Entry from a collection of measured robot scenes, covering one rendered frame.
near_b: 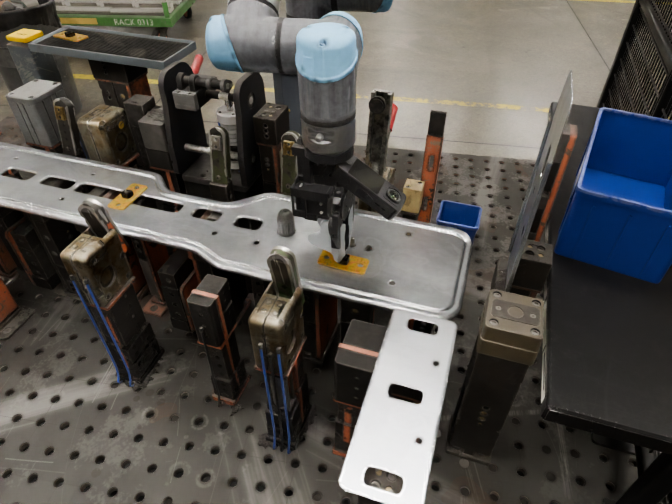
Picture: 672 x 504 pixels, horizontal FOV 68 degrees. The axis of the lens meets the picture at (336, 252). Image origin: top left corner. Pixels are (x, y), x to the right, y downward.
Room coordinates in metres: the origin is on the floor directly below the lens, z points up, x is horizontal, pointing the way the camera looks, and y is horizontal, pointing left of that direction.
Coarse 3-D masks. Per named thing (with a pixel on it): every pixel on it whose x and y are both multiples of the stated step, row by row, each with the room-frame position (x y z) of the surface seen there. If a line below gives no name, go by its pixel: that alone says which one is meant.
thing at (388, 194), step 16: (352, 160) 0.62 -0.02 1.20; (336, 176) 0.60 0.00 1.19; (352, 176) 0.59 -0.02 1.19; (368, 176) 0.61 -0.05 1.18; (352, 192) 0.59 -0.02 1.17; (368, 192) 0.58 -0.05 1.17; (384, 192) 0.59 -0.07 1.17; (400, 192) 0.61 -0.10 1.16; (384, 208) 0.57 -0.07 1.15; (400, 208) 0.58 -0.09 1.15
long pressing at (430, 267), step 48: (0, 144) 1.01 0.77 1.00; (0, 192) 0.83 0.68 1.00; (48, 192) 0.83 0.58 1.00; (144, 192) 0.83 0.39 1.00; (144, 240) 0.69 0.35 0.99; (192, 240) 0.68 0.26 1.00; (240, 240) 0.68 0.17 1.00; (288, 240) 0.68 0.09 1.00; (384, 240) 0.68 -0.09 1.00; (432, 240) 0.68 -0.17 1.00; (336, 288) 0.56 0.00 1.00; (384, 288) 0.56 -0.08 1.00; (432, 288) 0.56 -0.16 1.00
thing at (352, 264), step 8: (320, 256) 0.63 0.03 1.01; (328, 256) 0.63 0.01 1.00; (344, 256) 0.63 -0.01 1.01; (352, 256) 0.63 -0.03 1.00; (320, 264) 0.61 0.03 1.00; (328, 264) 0.61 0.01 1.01; (336, 264) 0.61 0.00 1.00; (344, 264) 0.61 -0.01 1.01; (352, 264) 0.61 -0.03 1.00; (368, 264) 0.62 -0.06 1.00; (352, 272) 0.60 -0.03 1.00; (360, 272) 0.59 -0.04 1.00
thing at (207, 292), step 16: (208, 288) 0.57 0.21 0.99; (224, 288) 0.58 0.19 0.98; (192, 304) 0.54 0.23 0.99; (208, 304) 0.53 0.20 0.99; (224, 304) 0.57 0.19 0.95; (208, 320) 0.53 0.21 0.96; (224, 320) 0.55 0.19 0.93; (208, 336) 0.53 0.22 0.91; (224, 336) 0.55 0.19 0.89; (208, 352) 0.53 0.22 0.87; (224, 352) 0.54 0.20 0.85; (224, 368) 0.54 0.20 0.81; (240, 368) 0.57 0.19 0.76; (224, 384) 0.54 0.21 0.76; (240, 384) 0.56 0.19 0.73; (224, 400) 0.53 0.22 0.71
